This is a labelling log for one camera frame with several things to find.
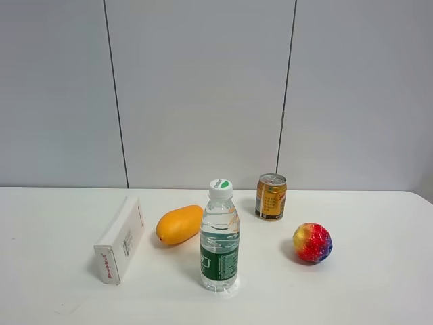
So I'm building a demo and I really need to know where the yellow mango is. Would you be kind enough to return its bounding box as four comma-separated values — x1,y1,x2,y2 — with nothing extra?
156,205,203,245

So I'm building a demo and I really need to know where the gold drink can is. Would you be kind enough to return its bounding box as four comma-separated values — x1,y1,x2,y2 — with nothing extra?
255,173,287,221

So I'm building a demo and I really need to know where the clear water bottle green label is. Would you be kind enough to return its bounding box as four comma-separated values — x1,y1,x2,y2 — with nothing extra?
200,178,240,292

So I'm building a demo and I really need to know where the rainbow spiky ball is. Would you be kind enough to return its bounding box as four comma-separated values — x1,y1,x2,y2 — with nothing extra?
292,223,333,263

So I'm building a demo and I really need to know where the white cardboard box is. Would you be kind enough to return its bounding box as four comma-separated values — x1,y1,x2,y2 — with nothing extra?
93,196,145,285

